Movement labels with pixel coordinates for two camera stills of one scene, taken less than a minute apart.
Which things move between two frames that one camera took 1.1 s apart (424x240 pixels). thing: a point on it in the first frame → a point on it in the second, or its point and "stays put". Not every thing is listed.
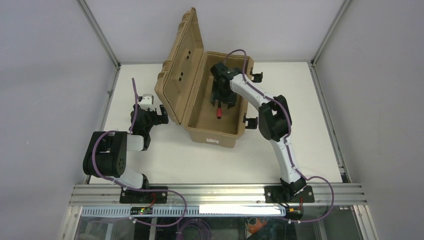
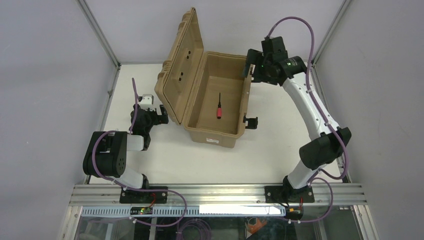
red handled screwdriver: x=219 y=111 stays put
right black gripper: x=224 y=96 → x=255 y=66
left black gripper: x=155 y=115 stays put
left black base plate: x=144 y=197 stays put
